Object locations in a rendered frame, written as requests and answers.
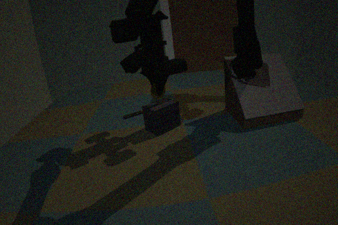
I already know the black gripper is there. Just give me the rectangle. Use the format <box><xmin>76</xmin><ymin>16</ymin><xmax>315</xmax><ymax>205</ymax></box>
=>
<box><xmin>138</xmin><ymin>37</ymin><xmax>187</xmax><ymax>96</ymax></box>

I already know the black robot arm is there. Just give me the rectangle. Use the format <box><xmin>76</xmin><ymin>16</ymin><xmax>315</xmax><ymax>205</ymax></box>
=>
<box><xmin>109</xmin><ymin>0</ymin><xmax>263</xmax><ymax>79</ymax></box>

